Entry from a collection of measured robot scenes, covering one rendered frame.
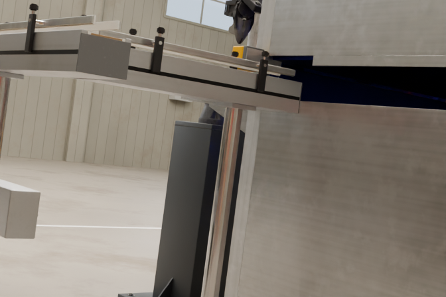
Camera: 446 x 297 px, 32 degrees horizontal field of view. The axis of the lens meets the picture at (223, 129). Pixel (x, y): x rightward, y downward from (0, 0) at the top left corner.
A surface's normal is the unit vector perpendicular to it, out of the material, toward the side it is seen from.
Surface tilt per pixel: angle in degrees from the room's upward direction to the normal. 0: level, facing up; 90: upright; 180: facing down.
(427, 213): 90
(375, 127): 90
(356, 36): 90
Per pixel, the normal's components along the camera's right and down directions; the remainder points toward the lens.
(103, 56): 0.62, 0.07
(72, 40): -0.77, -0.11
